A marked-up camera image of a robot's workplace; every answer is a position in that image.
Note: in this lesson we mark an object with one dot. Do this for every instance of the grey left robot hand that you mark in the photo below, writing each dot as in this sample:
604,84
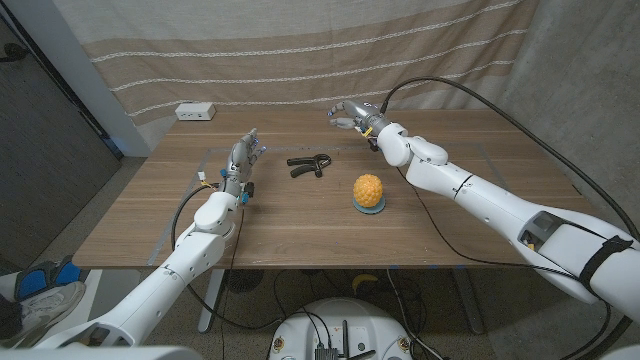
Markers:
239,160

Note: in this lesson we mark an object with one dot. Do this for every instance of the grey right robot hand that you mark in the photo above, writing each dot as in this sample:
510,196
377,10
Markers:
362,114

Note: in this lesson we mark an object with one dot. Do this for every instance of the black hand grip exerciser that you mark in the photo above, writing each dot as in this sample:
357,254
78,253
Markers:
311,160

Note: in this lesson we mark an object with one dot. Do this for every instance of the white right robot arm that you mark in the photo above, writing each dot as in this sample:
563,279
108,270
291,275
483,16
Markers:
500,205

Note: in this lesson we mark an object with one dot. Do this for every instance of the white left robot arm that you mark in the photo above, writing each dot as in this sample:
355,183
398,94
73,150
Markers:
165,270

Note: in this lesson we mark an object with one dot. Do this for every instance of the small teal dish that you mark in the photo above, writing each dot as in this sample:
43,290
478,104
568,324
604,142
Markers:
370,211

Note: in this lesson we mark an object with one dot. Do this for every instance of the white power strip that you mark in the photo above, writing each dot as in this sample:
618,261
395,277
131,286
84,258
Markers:
195,111

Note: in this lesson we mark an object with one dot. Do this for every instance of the bumpy orange fruit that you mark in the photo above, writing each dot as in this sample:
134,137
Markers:
367,190

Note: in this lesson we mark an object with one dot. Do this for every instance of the striped beige backdrop cloth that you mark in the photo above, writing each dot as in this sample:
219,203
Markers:
300,65

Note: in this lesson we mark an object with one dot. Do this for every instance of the round black fan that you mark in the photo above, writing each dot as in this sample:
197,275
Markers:
244,280

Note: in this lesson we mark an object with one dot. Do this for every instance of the grey table leg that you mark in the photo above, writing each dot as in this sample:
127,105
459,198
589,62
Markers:
470,300
211,300

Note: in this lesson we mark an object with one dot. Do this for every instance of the yellow banana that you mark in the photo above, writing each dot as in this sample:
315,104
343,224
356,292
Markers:
364,280

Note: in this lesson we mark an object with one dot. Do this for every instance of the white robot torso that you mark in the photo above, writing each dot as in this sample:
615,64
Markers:
345,320

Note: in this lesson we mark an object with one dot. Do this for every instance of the perforated metal panel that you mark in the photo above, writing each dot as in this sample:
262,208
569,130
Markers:
45,160

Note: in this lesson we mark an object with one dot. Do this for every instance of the blue and white shoe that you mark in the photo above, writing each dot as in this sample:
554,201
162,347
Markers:
35,281

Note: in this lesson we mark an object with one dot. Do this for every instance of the grey sneaker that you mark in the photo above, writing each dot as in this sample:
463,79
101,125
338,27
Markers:
47,307

